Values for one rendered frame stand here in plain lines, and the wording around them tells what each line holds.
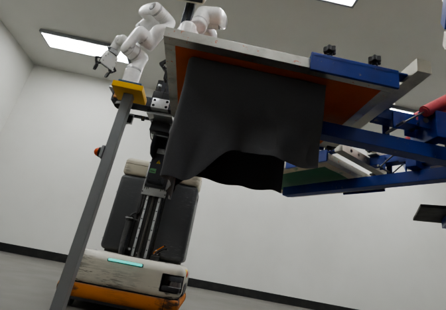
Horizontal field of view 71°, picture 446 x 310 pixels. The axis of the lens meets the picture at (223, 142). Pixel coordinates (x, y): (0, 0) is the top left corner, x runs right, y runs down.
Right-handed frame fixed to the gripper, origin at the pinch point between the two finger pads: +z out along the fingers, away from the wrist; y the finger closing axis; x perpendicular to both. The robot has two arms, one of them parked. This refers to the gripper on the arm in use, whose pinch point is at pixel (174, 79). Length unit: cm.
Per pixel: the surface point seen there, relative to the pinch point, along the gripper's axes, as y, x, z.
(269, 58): -32.9, 29.2, 2.8
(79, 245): 18, -10, 69
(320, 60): -50, 30, 0
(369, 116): -82, 2, -1
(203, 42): -11.1, 29.2, 2.2
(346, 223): -263, -380, -35
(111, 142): 19.4, -10.0, 28.8
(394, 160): -118, -36, -2
